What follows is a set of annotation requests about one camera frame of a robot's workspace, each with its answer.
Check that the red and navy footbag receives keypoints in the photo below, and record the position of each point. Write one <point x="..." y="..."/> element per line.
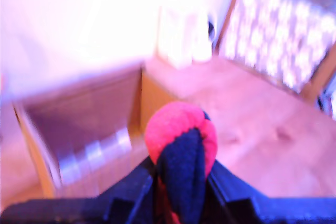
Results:
<point x="181" y="140"/>

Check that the cardboard dice tower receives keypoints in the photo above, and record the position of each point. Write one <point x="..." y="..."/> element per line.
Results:
<point x="86" y="119"/>

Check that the white printed carton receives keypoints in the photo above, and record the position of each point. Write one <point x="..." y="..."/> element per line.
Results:
<point x="181" y="37"/>

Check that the paw print gift bag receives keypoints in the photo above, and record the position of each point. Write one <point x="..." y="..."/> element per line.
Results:
<point x="278" y="35"/>

